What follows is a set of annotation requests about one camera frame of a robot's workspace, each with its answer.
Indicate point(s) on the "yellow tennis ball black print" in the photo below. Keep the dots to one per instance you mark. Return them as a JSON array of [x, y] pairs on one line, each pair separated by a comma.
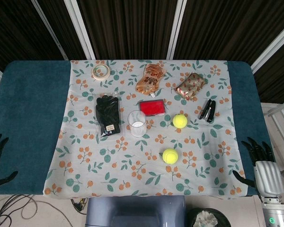
[[170, 155]]

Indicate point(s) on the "blue table cover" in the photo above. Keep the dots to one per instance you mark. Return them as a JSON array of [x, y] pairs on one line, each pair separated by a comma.
[[30, 118]]

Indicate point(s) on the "clear plastic tube container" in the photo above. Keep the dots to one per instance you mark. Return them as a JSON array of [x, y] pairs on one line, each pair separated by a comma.
[[137, 125]]

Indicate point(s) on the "plain yellow tennis ball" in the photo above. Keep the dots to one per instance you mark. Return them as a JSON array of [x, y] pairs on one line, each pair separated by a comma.
[[180, 121]]

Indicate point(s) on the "floral tablecloth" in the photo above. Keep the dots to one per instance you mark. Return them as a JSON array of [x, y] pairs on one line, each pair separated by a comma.
[[132, 165]]

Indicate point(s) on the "white metal frame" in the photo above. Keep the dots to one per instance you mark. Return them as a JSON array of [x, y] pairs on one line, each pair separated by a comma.
[[278, 111]]

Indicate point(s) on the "beige masking tape roll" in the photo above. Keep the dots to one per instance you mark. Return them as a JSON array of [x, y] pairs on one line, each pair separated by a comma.
[[94, 74]]

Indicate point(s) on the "white partition post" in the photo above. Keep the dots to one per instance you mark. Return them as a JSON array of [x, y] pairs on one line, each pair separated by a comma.
[[179, 28], [80, 28], [50, 30], [272, 48]]

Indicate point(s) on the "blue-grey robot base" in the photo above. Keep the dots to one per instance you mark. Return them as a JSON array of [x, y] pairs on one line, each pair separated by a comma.
[[135, 212]]

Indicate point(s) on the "red ink pad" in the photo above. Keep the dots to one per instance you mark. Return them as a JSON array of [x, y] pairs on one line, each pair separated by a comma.
[[152, 108]]

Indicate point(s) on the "brown sauce pouch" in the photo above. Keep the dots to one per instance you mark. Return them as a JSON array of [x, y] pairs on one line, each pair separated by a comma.
[[149, 80]]

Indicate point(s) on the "black bin with paper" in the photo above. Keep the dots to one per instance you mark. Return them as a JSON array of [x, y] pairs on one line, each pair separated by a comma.
[[208, 218]]

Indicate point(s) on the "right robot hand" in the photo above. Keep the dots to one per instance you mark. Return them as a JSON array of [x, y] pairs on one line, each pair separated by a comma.
[[269, 175]]

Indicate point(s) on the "black stapler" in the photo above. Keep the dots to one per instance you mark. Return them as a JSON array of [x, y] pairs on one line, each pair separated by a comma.
[[209, 111]]

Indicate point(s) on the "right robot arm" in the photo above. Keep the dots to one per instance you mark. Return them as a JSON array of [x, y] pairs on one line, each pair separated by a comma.
[[273, 211]]

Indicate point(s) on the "gold foil snack pack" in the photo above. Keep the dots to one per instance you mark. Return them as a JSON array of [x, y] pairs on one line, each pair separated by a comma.
[[191, 85]]

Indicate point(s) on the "black gloves in plastic bag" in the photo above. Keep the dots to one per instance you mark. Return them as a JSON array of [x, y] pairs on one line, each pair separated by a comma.
[[108, 113]]

